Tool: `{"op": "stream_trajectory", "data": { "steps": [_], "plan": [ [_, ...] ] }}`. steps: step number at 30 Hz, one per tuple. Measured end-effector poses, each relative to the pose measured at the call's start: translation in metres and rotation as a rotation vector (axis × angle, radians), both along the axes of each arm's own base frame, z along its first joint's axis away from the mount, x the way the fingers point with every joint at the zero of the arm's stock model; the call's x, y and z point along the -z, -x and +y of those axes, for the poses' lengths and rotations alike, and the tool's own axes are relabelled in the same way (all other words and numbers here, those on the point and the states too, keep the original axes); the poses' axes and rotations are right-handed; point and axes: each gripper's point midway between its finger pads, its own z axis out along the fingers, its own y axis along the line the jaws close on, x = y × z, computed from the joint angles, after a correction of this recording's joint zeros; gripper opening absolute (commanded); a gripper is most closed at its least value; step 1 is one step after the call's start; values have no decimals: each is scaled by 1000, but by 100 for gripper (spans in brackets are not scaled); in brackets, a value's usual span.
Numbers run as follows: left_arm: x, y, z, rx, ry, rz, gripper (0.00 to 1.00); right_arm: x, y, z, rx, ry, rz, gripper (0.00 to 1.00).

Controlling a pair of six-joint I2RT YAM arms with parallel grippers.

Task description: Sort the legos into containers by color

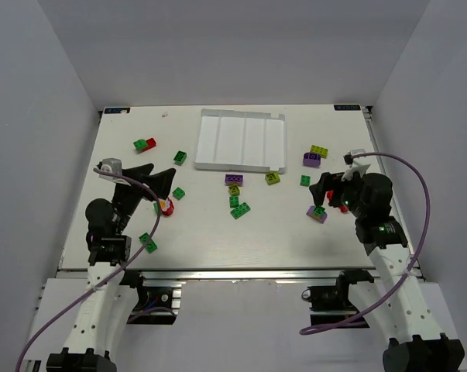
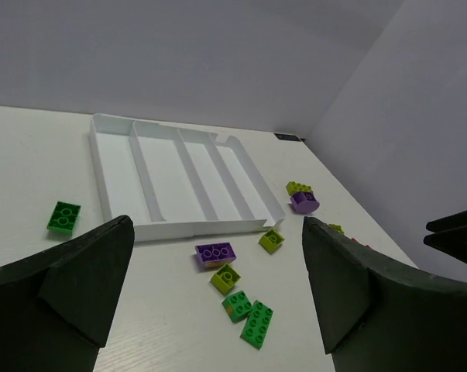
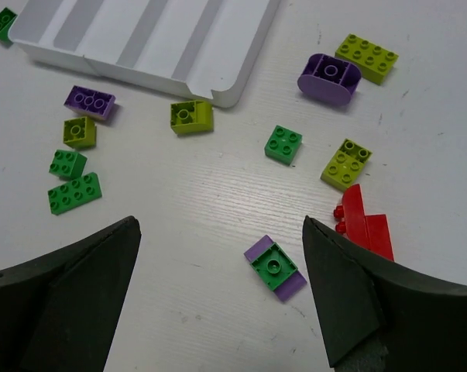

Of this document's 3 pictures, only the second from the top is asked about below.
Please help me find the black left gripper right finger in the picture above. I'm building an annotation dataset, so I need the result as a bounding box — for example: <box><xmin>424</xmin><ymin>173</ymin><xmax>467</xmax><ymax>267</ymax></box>
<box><xmin>302</xmin><ymin>217</ymin><xmax>467</xmax><ymax>371</ymax></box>

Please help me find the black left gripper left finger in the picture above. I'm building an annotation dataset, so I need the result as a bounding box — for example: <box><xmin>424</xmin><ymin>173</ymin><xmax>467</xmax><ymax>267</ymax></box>
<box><xmin>0</xmin><ymin>215</ymin><xmax>135</xmax><ymax>371</ymax></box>

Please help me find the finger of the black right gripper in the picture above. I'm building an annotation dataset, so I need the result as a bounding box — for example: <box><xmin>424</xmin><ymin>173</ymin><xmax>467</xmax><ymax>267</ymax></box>
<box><xmin>424</xmin><ymin>226</ymin><xmax>467</xmax><ymax>264</ymax></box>
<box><xmin>426</xmin><ymin>210</ymin><xmax>467</xmax><ymax>233</ymax></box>

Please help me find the green 2x2 brick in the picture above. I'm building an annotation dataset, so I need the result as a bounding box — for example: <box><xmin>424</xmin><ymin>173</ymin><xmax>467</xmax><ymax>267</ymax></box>
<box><xmin>46</xmin><ymin>201</ymin><xmax>81</xmax><ymax>235</ymax></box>
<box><xmin>221</xmin><ymin>291</ymin><xmax>252</xmax><ymax>323</ymax></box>

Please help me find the green 2x4 brick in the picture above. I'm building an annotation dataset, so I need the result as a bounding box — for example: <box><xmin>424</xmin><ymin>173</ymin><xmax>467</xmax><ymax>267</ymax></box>
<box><xmin>240</xmin><ymin>300</ymin><xmax>273</xmax><ymax>350</ymax></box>

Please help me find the green brick on purple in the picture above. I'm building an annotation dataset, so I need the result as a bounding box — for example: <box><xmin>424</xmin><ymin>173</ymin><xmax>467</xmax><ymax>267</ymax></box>
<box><xmin>329</xmin><ymin>224</ymin><xmax>345</xmax><ymax>235</ymax></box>

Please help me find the lime brick near tray corner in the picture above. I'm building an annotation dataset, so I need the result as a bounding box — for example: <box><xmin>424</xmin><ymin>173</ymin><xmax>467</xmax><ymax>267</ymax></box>
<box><xmin>259</xmin><ymin>229</ymin><xmax>284</xmax><ymax>254</ymax></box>

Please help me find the purple rounded brick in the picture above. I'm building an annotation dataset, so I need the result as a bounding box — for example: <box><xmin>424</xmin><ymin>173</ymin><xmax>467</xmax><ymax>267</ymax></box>
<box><xmin>290</xmin><ymin>191</ymin><xmax>320</xmax><ymax>214</ymax></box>

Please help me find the lime 2x4 brick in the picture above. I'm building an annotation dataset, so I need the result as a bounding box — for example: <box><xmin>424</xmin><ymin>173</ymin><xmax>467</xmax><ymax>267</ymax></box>
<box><xmin>286</xmin><ymin>181</ymin><xmax>313</xmax><ymax>196</ymax></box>

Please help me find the lime brick near purple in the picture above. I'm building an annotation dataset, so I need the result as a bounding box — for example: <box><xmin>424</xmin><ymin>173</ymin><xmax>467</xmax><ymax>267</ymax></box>
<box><xmin>210</xmin><ymin>263</ymin><xmax>241</xmax><ymax>296</ymax></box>

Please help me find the purple 2x3 brick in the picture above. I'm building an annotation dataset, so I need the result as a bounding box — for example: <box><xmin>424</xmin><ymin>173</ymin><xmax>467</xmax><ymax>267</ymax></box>
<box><xmin>195</xmin><ymin>242</ymin><xmax>237</xmax><ymax>269</ymax></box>

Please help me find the white divided sorting tray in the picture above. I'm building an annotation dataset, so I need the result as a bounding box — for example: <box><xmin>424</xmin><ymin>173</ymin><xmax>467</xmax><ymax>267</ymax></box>
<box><xmin>88</xmin><ymin>114</ymin><xmax>286</xmax><ymax>243</ymax></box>

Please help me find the dark label sticker right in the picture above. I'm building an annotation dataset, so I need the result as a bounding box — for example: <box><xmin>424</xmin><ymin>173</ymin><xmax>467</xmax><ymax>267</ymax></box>
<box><xmin>275</xmin><ymin>133</ymin><xmax>303</xmax><ymax>142</ymax></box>

